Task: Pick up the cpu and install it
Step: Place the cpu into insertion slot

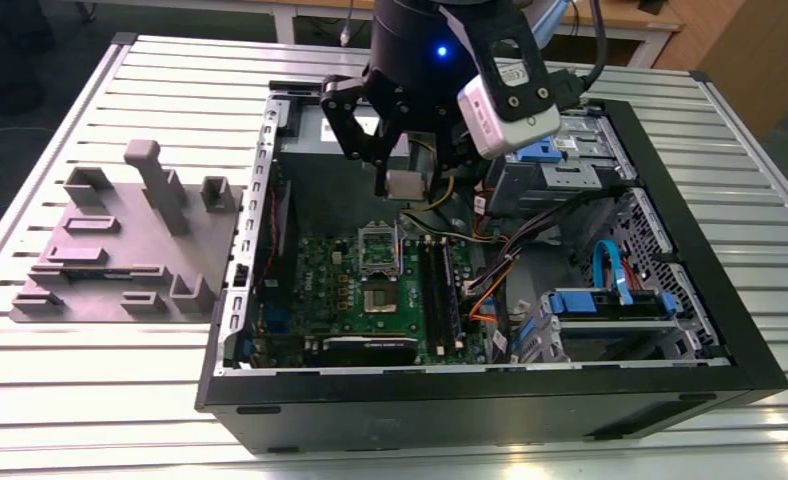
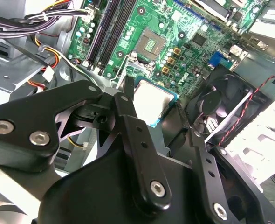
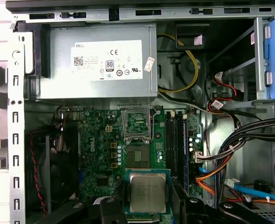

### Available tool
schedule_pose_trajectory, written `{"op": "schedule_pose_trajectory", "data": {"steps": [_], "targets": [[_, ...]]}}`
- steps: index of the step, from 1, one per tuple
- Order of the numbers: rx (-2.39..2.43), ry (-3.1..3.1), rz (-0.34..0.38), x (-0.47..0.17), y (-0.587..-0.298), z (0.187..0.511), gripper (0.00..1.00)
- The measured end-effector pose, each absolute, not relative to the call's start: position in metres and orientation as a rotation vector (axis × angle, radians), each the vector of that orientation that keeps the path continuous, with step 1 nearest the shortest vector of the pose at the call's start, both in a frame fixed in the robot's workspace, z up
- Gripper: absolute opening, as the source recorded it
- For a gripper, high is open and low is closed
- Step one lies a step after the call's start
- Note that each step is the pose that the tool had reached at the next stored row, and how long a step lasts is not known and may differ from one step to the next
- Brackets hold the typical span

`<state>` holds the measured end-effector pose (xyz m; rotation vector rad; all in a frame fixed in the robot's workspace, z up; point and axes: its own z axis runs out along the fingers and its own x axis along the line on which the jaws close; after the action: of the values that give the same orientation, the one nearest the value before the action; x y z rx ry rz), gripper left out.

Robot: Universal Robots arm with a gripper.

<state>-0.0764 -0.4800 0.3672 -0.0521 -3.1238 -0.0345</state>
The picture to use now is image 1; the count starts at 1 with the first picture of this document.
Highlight silver CPU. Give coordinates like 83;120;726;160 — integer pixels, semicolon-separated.
385;168;430;202

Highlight black PC case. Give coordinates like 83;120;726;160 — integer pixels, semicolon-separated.
194;79;788;456

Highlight blue wire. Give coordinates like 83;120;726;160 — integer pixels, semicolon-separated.
592;239;636;307

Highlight thick black cable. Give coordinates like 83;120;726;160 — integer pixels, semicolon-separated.
553;0;610;101

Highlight black graphics card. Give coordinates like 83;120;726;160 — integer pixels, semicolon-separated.
303;333;421;369

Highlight CPU socket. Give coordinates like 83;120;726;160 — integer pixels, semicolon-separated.
359;279;406;317

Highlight blue drive latch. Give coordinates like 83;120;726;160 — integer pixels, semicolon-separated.
505;141;565;164

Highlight RAM stick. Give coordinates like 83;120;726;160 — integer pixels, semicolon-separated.
59;267;135;282

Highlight green motherboard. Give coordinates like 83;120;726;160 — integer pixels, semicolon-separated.
243;232;496;369

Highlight wooden cabinet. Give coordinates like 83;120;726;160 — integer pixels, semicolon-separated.
653;0;788;139

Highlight black cable silver plug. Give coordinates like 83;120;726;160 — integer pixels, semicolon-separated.
338;0;357;49

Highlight yellow wire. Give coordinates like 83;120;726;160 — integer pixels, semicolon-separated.
404;138;457;215

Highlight hard disk in blue carrier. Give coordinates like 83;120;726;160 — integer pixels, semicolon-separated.
544;288;680;321

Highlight wooden desk white frame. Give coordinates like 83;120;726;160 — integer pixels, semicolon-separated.
259;0;686;69

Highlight grey power supply unit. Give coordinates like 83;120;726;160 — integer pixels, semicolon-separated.
274;105;413;236

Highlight black wire bundle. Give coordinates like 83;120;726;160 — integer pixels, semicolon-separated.
464;192;620;296

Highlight orange wires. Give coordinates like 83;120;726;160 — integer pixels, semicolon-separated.
466;272;504;326

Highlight metal drive cage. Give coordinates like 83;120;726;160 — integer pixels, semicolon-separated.
485;104;640;217

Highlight metal disk bay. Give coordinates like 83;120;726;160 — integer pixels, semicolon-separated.
517;287;730;365

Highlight black office chair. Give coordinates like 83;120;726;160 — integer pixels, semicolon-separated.
0;0;59;119

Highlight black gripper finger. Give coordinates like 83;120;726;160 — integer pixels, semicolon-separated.
318;74;408;201
425;106;488;182

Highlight grey parts rack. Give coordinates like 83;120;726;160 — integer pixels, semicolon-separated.
7;139;249;326

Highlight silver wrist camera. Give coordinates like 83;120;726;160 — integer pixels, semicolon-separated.
457;74;564;161

